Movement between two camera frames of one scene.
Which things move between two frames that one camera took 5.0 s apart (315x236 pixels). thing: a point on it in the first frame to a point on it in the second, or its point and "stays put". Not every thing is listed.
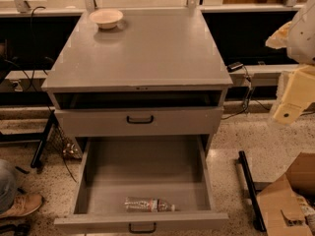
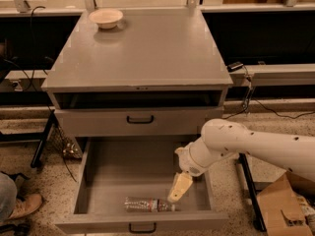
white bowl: [106, 18] stays put
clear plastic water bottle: [148, 205] stays put
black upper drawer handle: [139, 122] stays put
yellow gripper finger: [299, 93] to [182, 181]
